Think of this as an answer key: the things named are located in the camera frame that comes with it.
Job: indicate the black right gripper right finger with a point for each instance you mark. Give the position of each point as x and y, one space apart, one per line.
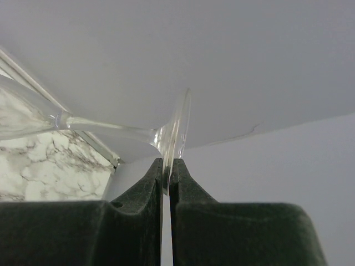
207 232

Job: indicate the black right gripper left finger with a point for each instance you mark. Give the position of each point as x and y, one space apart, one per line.
124 231

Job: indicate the clear wine glass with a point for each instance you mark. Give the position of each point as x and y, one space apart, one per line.
40 115

